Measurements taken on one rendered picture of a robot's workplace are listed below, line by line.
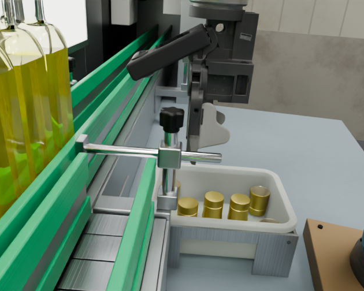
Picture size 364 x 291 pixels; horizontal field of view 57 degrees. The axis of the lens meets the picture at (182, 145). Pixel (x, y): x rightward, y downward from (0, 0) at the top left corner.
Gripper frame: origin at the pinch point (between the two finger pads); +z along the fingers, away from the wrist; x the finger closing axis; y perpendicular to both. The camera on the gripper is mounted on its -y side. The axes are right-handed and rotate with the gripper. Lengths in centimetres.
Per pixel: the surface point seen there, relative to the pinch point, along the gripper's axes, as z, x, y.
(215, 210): 11.6, 0.7, 5.4
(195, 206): 9.9, -1.0, 1.7
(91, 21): -11, 62, -30
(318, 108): 56, 212, 111
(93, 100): 0.4, 21.5, -19.9
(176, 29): -3, 143, -6
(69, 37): -10.0, 34.5, -28.3
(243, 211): 11.4, 0.5, 10.1
